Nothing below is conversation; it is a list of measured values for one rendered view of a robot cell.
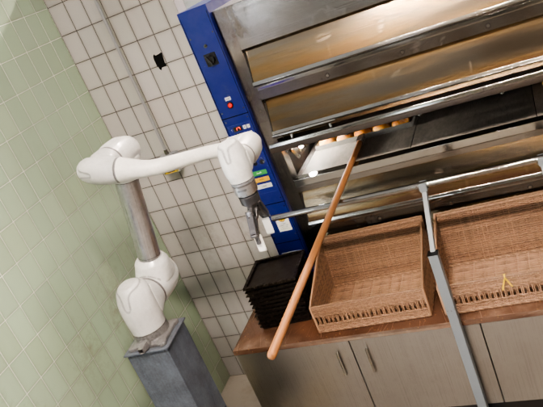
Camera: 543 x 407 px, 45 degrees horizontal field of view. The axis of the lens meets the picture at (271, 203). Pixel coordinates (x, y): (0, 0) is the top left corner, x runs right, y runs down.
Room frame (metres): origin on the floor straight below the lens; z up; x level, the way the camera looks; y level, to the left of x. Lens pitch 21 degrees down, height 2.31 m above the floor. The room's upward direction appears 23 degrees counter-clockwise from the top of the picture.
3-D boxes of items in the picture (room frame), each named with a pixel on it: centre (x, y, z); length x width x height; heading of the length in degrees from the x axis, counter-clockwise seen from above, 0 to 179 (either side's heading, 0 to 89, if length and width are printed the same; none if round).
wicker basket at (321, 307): (2.82, -0.32, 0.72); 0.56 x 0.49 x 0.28; 66
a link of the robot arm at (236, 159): (2.32, 0.06, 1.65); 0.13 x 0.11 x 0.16; 156
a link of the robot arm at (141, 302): (2.55, 0.68, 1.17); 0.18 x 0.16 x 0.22; 156
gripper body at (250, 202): (2.31, 0.07, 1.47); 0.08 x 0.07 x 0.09; 158
